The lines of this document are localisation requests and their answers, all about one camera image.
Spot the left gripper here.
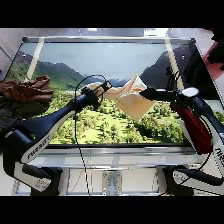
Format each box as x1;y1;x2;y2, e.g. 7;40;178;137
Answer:
98;80;114;98

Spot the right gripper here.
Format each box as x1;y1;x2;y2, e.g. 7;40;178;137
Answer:
138;87;170;101

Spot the cream shirt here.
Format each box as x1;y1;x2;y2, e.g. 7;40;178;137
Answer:
87;74;156;123

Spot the red garment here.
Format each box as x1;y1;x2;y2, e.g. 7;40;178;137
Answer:
169;100;213;156

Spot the brown garment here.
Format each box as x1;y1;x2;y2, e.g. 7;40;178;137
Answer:
0;74;55;104

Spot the dark grey garment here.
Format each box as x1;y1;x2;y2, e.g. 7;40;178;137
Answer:
0;99;52;135

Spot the black cable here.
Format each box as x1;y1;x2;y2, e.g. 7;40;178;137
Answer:
73;73;110;197

